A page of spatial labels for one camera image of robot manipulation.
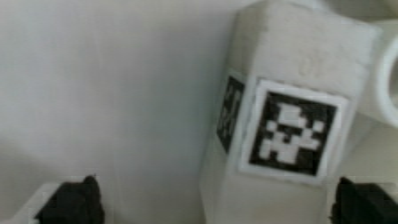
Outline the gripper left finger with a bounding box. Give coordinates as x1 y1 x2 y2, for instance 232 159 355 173
17 175 104 224

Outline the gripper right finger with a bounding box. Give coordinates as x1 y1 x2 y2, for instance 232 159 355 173
328 177 398 224

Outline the white square tabletop tray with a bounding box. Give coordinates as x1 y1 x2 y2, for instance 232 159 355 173
0 0 398 224

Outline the white table leg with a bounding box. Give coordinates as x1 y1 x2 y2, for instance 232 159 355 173
200 0 380 224

